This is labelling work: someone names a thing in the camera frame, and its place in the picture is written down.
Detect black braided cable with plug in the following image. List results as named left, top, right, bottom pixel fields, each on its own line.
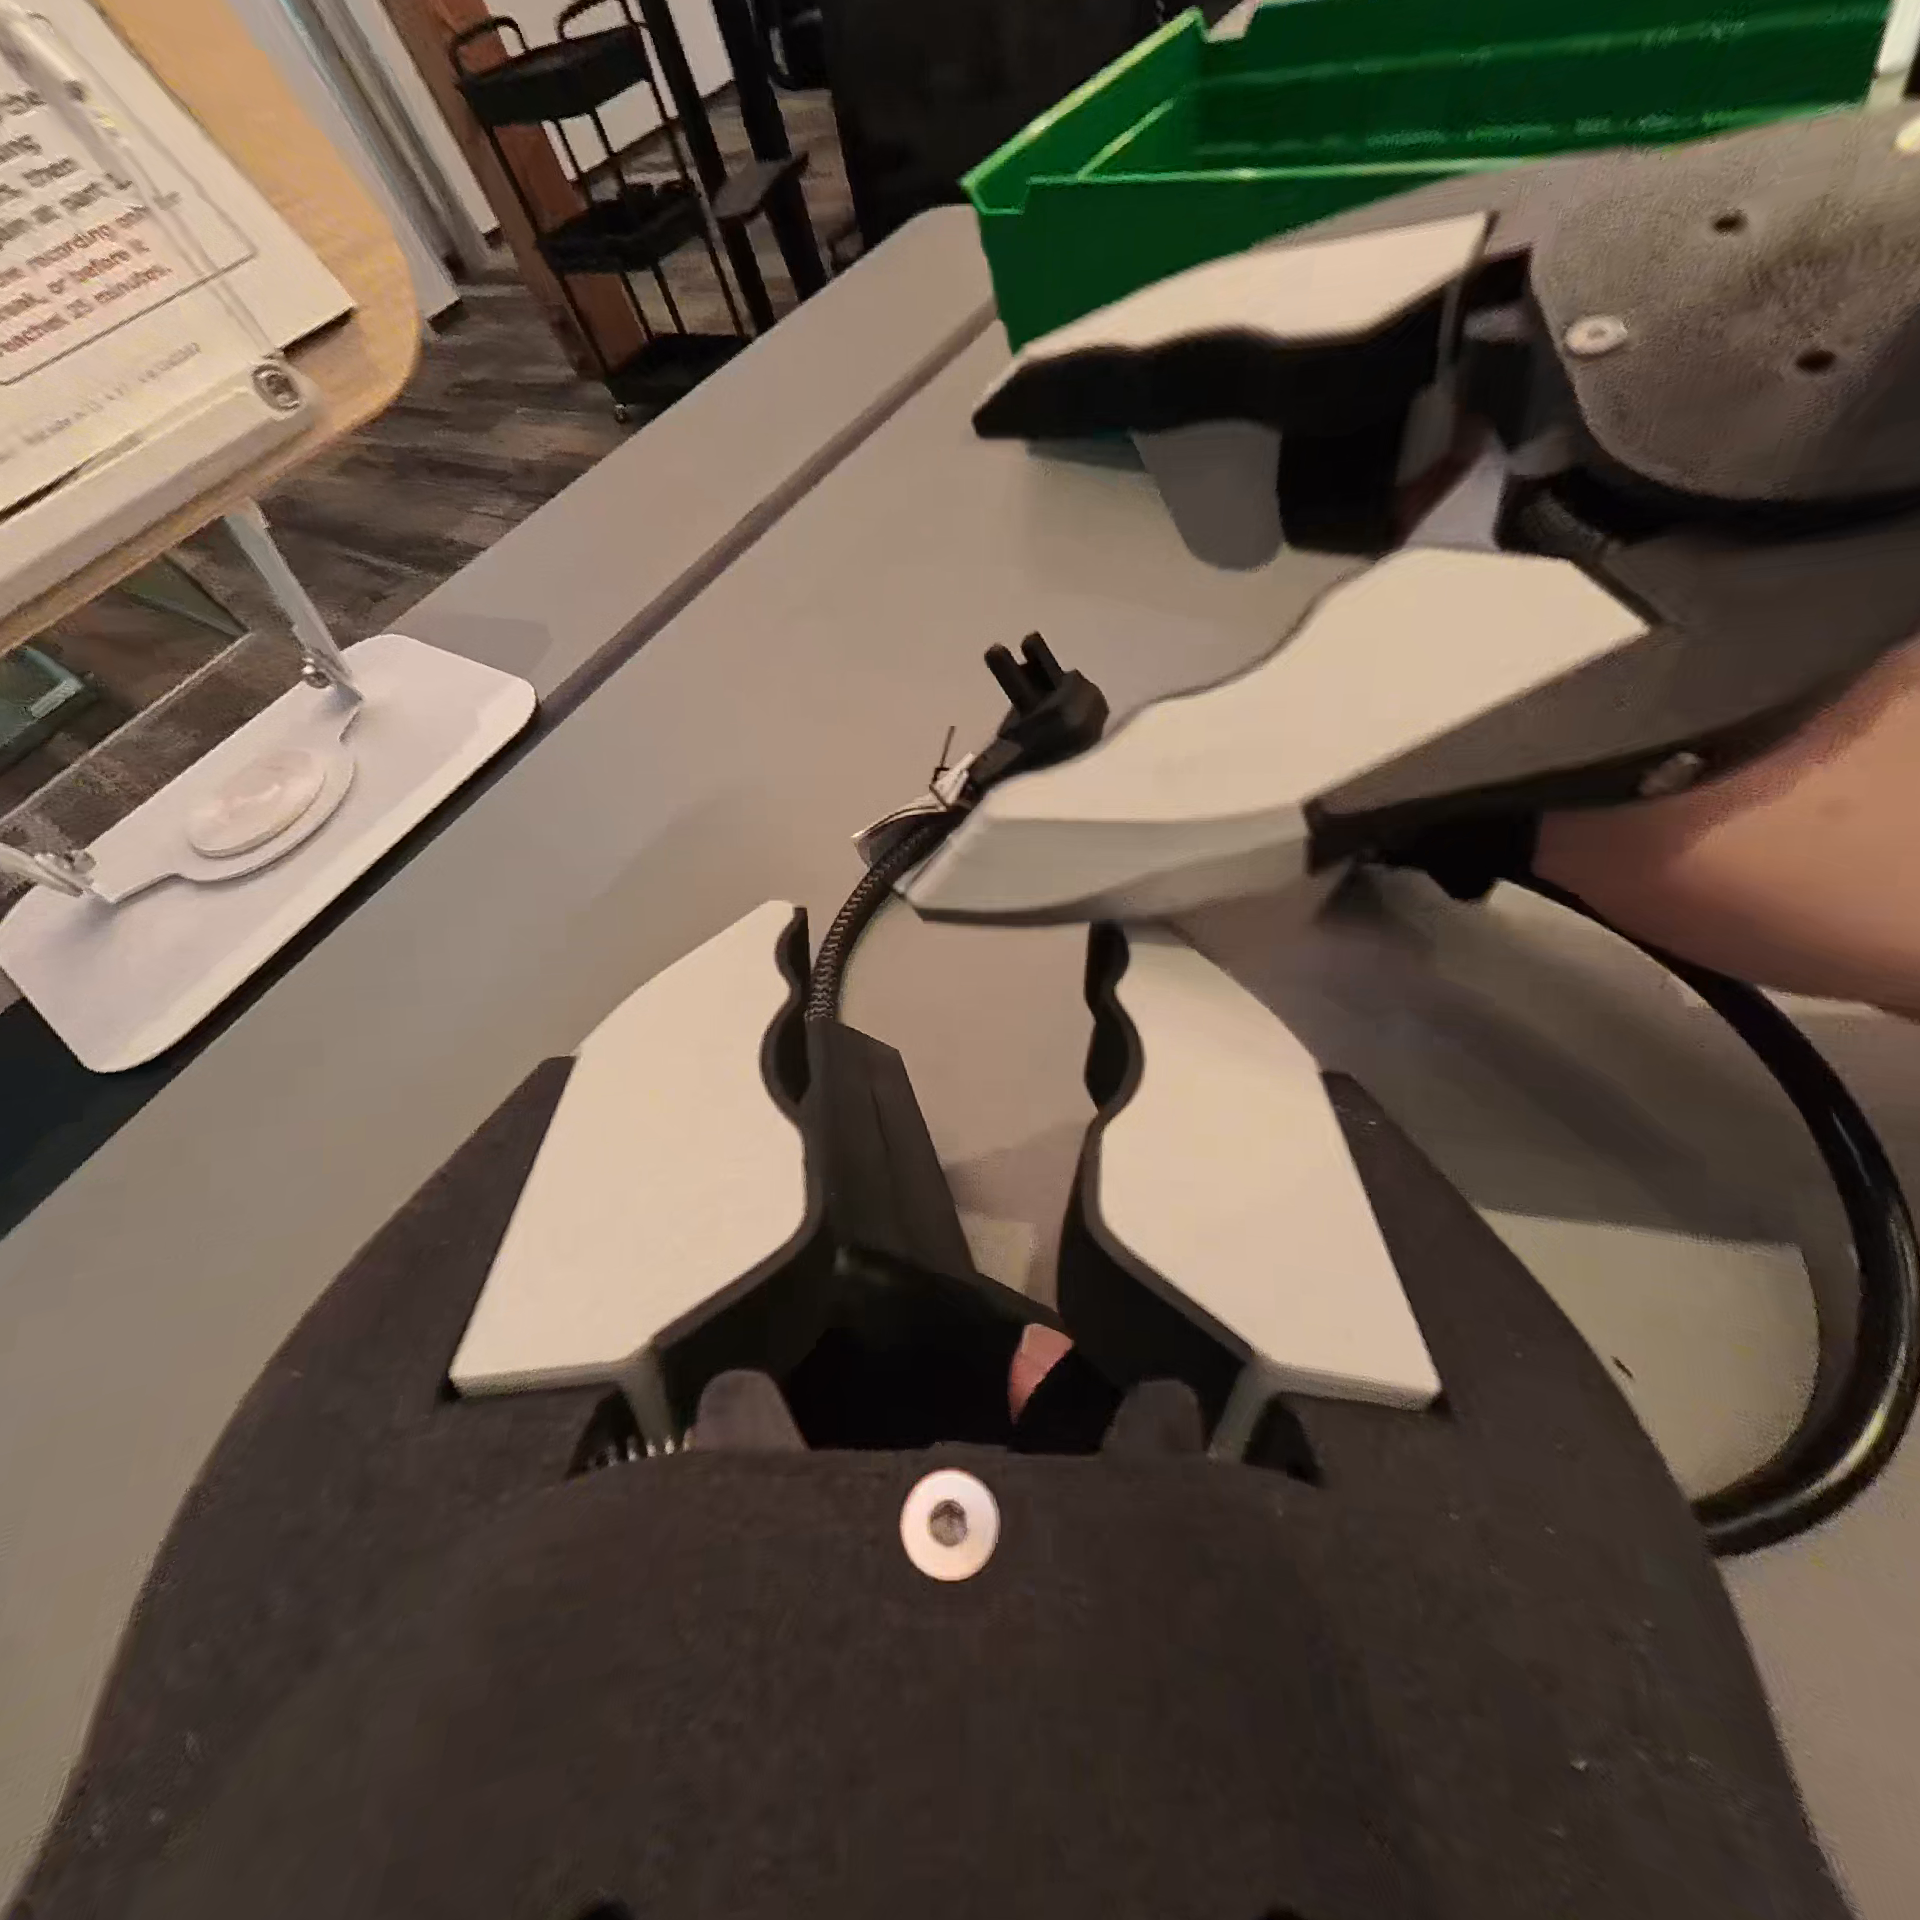
left=803, top=632, right=1117, bottom=1038

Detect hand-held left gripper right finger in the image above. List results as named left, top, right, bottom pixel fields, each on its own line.
left=1054, top=918, right=1446, bottom=1464

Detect black metal frame post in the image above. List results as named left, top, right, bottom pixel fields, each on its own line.
left=637, top=0, right=830, bottom=323

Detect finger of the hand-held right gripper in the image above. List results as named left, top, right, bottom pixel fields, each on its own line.
left=896, top=543, right=1656, bottom=927
left=973, top=205, right=1502, bottom=575

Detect person's left hand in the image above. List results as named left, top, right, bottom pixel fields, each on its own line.
left=832, top=1255, right=1124, bottom=1454

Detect thick black power cord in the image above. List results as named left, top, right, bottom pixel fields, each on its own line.
left=1500, top=874, right=1920, bottom=1558

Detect green plastic bin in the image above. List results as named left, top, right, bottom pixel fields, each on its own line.
left=961, top=0, right=1905, bottom=357

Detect person's right hand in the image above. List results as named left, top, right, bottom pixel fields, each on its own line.
left=1346, top=643, right=1920, bottom=1026

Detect black mesh partition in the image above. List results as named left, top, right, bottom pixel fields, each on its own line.
left=823, top=0, right=1211, bottom=250

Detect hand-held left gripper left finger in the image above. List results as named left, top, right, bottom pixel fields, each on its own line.
left=447, top=899, right=824, bottom=1404

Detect black power strip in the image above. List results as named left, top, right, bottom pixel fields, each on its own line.
left=810, top=1020, right=980, bottom=1277

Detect black rolling cart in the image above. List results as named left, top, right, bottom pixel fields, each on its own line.
left=451, top=0, right=753, bottom=425

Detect printed instruction sheet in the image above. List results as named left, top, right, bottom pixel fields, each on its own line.
left=0, top=0, right=360, bottom=519

